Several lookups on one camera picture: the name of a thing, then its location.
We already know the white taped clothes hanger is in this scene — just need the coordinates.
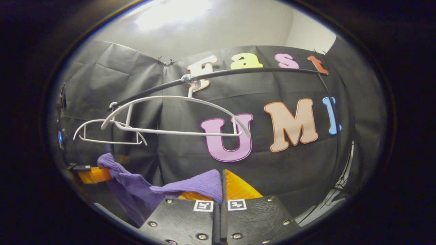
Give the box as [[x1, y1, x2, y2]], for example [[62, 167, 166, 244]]
[[101, 82, 252, 138]]

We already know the white empty clothes hanger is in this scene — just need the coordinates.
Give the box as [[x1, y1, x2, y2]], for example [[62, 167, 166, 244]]
[[73, 102, 148, 146]]

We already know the black backdrop cloth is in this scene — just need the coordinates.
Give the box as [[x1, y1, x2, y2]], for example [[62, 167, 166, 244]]
[[51, 40, 387, 218]]

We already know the purple ribbed sweater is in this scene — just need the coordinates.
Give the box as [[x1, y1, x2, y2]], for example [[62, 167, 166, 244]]
[[97, 152, 223, 228]]

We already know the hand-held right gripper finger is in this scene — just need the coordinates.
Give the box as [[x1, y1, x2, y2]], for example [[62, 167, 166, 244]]
[[139, 191, 220, 245], [220, 169, 302, 245]]

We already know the clear tape wad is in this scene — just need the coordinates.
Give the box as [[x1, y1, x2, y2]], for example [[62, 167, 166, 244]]
[[181, 73, 199, 86]]

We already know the black clothes rail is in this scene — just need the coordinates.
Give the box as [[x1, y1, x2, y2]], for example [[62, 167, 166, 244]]
[[108, 67, 343, 223]]

